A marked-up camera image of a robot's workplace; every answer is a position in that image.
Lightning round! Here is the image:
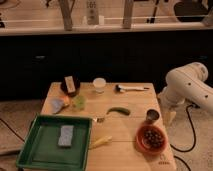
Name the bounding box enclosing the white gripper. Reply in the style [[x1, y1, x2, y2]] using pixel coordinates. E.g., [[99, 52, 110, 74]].
[[158, 94, 176, 126]]

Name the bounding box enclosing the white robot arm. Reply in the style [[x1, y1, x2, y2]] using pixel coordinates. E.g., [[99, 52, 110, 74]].
[[158, 62, 213, 126]]

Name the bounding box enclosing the small metal cup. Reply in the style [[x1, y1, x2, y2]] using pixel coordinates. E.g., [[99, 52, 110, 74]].
[[146, 109, 160, 124]]

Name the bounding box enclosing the clear plastic cup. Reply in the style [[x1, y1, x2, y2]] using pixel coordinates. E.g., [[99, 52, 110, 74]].
[[93, 78, 106, 93]]

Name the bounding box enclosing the red bowl with berries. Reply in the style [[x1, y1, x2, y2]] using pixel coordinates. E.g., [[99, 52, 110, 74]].
[[135, 125, 167, 156]]

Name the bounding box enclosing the yellow banana toy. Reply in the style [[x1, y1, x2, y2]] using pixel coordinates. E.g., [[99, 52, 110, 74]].
[[89, 136, 112, 149]]

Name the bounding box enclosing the green leafy toy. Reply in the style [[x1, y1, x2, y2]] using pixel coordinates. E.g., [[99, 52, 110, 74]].
[[73, 95, 86, 110]]

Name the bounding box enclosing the dark round bowl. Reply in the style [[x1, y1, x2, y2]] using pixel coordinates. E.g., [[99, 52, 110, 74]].
[[60, 76, 80, 97]]

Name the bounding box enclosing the blue sponge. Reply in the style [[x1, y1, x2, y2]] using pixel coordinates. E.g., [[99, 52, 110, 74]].
[[58, 125, 74, 147]]

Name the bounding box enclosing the orange toy fruit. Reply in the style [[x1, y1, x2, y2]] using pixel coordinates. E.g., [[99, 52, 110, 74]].
[[62, 96, 70, 107]]

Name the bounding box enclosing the tan wooden block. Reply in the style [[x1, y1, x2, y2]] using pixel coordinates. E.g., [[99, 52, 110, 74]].
[[65, 76, 75, 93]]

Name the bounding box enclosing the blue cloth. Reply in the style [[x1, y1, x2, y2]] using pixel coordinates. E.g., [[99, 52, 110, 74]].
[[50, 99, 64, 114]]

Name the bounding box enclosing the green plastic tray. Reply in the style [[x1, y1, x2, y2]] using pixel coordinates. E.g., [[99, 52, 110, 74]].
[[16, 115, 92, 171]]

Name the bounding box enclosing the black cable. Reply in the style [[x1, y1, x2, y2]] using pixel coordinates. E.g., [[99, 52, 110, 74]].
[[170, 103, 201, 154]]

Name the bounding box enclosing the white handled brush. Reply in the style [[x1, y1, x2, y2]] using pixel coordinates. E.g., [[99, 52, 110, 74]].
[[115, 84, 149, 93]]

